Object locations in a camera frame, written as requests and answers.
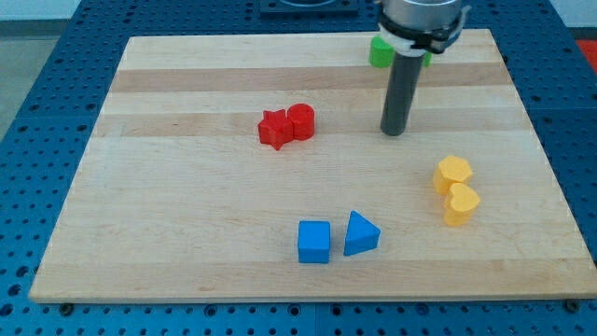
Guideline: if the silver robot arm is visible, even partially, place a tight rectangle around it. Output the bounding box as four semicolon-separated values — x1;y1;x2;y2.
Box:
378;0;471;57

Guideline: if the wooden board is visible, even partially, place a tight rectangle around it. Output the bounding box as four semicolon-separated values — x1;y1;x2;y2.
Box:
29;29;596;303

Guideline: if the red star block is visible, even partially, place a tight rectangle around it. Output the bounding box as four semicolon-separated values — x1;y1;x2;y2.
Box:
257;109;294;150

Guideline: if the red cylinder block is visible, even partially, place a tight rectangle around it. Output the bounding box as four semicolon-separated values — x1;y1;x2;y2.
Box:
287;104;315;141

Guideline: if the blue cube block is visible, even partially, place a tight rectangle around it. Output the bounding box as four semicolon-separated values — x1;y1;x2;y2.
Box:
297;220;331;264

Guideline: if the blue triangle block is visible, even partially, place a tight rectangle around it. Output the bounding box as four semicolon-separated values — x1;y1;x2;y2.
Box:
343;211;381;256

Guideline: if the green cylinder block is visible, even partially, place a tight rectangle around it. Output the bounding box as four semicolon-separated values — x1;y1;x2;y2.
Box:
368;35;395;68

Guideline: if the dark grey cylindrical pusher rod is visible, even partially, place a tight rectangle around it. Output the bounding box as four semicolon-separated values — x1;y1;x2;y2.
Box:
381;53;423;136

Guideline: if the yellow hexagon block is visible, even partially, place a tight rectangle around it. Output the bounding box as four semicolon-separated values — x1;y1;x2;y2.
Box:
432;155;473;195

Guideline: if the yellow heart block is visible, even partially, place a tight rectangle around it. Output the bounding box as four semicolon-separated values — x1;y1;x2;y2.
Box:
443;183;481;227

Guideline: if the green block behind rod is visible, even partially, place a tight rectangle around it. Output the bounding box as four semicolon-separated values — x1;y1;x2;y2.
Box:
423;52;432;67

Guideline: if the dark blue base plate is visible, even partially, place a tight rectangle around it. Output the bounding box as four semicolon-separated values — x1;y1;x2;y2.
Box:
258;0;359;17

